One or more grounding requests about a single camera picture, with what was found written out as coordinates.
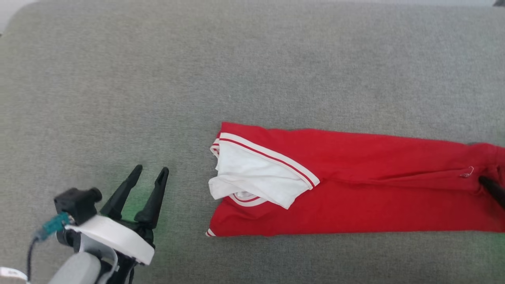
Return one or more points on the red and white shirt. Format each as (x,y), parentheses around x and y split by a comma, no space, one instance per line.
(375,189)

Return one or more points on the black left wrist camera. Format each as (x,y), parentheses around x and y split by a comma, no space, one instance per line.
(77,205)

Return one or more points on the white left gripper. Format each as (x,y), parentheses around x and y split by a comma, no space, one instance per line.
(114,236)

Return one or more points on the teal left camera connector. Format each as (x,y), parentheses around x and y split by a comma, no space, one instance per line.
(53,225)

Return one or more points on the grey fabric sofa seat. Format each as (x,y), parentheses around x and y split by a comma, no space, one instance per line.
(236,79)

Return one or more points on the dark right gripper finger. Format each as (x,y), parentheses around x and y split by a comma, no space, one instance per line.
(495,190)

